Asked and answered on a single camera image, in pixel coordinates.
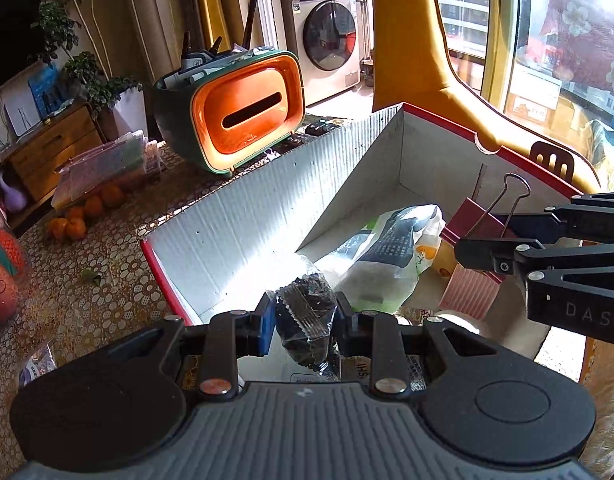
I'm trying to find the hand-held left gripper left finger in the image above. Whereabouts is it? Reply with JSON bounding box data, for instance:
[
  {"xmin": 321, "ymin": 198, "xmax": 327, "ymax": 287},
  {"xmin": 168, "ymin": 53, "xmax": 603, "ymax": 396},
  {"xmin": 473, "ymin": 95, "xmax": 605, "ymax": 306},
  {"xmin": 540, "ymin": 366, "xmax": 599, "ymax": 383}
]
[{"xmin": 109, "ymin": 292, "xmax": 276, "ymax": 403}]

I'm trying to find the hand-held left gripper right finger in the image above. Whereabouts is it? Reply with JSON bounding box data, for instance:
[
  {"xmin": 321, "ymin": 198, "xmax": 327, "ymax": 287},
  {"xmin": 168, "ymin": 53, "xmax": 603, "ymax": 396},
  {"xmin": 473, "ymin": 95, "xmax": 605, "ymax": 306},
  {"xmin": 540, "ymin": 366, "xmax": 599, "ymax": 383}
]
[{"xmin": 334, "ymin": 290, "xmax": 512, "ymax": 396}]

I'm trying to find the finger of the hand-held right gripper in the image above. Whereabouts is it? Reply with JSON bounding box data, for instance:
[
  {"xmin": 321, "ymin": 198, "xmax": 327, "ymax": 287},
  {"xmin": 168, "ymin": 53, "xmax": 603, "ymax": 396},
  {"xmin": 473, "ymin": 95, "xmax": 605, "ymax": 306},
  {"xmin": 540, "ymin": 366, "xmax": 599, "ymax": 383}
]
[
  {"xmin": 454, "ymin": 237, "xmax": 614, "ymax": 286},
  {"xmin": 501, "ymin": 191, "xmax": 614, "ymax": 242}
]

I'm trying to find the dark snack packet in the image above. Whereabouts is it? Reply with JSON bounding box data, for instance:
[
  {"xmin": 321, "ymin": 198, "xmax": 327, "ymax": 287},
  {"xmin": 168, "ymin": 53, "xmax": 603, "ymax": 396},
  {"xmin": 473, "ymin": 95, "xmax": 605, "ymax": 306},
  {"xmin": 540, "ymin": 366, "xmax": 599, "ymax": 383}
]
[{"xmin": 274, "ymin": 272, "xmax": 342, "ymax": 376}]

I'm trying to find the pink binder clip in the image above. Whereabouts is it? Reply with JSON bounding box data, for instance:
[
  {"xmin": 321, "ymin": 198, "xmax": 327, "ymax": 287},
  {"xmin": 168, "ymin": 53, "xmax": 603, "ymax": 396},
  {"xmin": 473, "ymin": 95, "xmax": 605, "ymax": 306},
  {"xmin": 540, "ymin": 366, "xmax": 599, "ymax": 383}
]
[{"xmin": 442, "ymin": 172, "xmax": 532, "ymax": 257}]

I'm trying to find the white grey plastic snack bag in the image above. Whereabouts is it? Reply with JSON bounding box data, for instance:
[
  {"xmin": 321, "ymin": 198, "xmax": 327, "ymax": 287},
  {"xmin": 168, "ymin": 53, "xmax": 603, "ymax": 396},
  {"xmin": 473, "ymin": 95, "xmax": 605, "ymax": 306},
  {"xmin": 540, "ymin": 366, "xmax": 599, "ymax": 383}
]
[{"xmin": 314, "ymin": 204, "xmax": 445, "ymax": 313}]

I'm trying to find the red cardboard box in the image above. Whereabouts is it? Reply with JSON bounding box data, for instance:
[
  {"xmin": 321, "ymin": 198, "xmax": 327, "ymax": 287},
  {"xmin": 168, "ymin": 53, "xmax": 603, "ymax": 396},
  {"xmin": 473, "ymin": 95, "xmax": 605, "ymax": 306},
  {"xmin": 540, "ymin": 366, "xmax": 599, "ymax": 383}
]
[{"xmin": 141, "ymin": 102, "xmax": 585, "ymax": 361}]

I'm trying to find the white blister battery pack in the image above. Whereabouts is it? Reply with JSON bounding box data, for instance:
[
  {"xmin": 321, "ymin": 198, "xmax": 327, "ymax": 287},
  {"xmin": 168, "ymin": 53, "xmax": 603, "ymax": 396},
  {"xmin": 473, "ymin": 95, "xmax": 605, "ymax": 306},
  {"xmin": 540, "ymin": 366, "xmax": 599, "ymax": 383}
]
[{"xmin": 289, "ymin": 355, "xmax": 428, "ymax": 393}]

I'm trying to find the yellow lace-covered desktop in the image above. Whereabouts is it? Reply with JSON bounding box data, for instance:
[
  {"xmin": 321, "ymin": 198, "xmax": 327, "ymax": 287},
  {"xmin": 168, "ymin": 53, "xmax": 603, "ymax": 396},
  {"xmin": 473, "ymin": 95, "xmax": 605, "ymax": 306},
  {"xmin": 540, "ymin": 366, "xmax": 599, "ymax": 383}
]
[{"xmin": 0, "ymin": 115, "xmax": 368, "ymax": 441}]

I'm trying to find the pale yellow packet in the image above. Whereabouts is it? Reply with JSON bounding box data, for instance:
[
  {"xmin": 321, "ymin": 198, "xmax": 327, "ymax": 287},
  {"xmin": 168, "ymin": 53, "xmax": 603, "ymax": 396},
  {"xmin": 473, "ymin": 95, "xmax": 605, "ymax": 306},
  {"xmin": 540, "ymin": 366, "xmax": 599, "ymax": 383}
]
[{"xmin": 427, "ymin": 242, "xmax": 460, "ymax": 281}]

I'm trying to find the brown wooden chair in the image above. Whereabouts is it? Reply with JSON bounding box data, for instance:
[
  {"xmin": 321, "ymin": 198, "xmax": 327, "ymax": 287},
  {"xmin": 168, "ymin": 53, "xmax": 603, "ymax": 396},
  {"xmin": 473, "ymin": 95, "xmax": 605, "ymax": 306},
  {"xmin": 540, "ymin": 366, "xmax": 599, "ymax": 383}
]
[{"xmin": 529, "ymin": 141, "xmax": 575, "ymax": 183}]

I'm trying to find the window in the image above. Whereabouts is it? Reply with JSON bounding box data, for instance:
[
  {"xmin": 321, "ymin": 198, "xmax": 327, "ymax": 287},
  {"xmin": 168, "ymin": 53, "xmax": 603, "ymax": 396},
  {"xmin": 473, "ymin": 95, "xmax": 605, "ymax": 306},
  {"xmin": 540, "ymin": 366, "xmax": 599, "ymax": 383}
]
[{"xmin": 427, "ymin": 0, "xmax": 614, "ymax": 171}]

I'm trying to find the green orange tissue box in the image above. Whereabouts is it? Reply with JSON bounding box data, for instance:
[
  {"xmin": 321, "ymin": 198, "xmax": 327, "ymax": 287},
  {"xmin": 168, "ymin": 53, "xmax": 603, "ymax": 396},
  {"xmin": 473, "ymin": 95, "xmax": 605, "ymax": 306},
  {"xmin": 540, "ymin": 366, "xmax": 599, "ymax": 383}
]
[{"xmin": 153, "ymin": 49, "xmax": 306, "ymax": 177}]

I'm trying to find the plant in white pot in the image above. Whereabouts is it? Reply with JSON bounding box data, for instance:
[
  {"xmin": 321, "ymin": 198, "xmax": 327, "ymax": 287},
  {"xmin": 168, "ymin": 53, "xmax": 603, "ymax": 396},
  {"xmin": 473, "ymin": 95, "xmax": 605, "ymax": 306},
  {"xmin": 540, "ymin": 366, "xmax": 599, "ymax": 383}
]
[{"xmin": 64, "ymin": 52, "xmax": 150, "ymax": 141}]

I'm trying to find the clear plastic bin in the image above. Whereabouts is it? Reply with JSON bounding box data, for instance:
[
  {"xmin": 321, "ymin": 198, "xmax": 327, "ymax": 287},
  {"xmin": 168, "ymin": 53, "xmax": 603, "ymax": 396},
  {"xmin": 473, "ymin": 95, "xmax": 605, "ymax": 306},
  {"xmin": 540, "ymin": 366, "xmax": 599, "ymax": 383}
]
[{"xmin": 0, "ymin": 225, "xmax": 34, "ymax": 346}]

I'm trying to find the wooden cabinet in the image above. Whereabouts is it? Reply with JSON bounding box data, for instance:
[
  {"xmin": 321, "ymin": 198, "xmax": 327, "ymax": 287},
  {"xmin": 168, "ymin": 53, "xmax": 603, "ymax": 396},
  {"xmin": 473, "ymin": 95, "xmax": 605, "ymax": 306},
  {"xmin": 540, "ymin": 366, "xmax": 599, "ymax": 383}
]
[{"xmin": 0, "ymin": 102, "xmax": 105, "ymax": 231}]

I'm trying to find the purple bottle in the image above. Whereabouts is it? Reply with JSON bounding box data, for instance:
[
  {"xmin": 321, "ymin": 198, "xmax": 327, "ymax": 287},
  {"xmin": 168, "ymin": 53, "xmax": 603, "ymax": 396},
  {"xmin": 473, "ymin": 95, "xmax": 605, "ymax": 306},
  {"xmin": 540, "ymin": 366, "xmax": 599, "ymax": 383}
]
[{"xmin": 0, "ymin": 170, "xmax": 28, "ymax": 213}]

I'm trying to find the washing machine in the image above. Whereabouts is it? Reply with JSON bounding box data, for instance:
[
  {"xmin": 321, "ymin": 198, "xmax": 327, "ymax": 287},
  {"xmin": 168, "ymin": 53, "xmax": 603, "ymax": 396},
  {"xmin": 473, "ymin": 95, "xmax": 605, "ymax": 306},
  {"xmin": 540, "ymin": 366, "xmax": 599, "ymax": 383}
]
[{"xmin": 278, "ymin": 0, "xmax": 362, "ymax": 107}]

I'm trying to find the paint brush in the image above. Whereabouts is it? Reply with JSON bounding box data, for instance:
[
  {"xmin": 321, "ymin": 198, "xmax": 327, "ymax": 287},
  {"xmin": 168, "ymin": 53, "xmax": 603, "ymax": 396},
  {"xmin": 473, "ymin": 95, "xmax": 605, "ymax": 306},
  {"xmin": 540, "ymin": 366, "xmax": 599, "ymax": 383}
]
[{"xmin": 242, "ymin": 0, "xmax": 260, "ymax": 51}]

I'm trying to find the white board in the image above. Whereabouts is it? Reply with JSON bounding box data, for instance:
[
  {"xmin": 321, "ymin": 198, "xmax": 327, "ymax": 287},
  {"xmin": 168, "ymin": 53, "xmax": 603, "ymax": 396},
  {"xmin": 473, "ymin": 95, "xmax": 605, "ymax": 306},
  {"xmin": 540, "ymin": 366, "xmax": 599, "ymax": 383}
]
[{"xmin": 4, "ymin": 87, "xmax": 42, "ymax": 137}]

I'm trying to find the yellow curtain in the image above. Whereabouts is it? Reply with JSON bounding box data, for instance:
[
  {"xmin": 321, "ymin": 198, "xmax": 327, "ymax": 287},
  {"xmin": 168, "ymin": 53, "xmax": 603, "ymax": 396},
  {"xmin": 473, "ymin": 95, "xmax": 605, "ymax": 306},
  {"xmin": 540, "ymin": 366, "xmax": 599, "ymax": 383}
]
[{"xmin": 192, "ymin": 0, "xmax": 260, "ymax": 53}]

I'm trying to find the blue calendar card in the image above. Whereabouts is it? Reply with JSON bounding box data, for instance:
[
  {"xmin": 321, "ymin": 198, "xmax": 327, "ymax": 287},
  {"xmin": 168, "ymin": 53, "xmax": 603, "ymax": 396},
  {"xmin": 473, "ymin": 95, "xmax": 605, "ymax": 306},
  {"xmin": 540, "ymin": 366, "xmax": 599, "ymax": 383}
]
[{"xmin": 28, "ymin": 62, "xmax": 60, "ymax": 116}]

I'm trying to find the tall green plant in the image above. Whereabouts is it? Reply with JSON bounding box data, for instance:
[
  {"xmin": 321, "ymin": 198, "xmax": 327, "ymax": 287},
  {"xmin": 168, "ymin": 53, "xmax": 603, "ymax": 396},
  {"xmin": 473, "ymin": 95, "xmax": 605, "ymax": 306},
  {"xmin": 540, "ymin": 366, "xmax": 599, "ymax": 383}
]
[{"xmin": 34, "ymin": 0, "xmax": 112, "ymax": 66}]

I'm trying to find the black television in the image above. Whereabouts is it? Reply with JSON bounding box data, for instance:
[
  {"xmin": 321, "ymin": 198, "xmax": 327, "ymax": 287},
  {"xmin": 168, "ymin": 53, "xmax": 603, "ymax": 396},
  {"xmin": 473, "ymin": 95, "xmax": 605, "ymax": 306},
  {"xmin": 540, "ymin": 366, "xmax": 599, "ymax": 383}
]
[{"xmin": 0, "ymin": 0, "xmax": 42, "ymax": 96}]

